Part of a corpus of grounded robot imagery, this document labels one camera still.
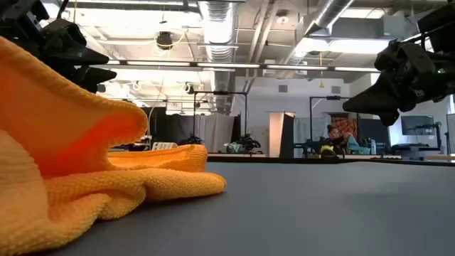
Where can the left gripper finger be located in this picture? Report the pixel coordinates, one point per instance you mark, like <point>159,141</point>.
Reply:
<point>71,46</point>
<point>92,78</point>

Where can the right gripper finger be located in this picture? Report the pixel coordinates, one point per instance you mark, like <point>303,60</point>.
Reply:
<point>390,119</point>
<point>380,99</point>

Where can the background black robot arm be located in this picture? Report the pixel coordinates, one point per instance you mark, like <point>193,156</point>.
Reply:
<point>249,142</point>
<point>192,140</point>

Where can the smooth silver ceiling duct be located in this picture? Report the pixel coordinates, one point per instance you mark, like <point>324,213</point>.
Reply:
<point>330,10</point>

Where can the orange microfibre towel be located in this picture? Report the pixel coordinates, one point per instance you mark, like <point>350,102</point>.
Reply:
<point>71,124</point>

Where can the white pillar cabinet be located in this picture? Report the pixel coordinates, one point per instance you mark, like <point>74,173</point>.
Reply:
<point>275,135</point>

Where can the corrugated silver ceiling duct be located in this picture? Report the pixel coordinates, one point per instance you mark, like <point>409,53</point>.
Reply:
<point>217,28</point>

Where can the black computer monitor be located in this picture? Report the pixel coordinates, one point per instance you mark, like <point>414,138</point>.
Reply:
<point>417,125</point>

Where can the grey-blue table mat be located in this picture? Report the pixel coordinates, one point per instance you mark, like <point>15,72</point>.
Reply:
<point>320,213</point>

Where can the white curtain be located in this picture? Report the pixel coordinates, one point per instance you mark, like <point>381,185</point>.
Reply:
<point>217,131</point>

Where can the red patterned wall tapestry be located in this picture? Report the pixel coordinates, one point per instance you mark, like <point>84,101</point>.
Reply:
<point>346,126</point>

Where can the long overhead light bar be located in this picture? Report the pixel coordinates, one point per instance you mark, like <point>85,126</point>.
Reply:
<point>227,65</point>

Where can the person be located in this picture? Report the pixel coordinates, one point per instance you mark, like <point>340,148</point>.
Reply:
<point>334,137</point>

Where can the black station frame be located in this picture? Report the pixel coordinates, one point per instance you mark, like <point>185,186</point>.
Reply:
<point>220,93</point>
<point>333,97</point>

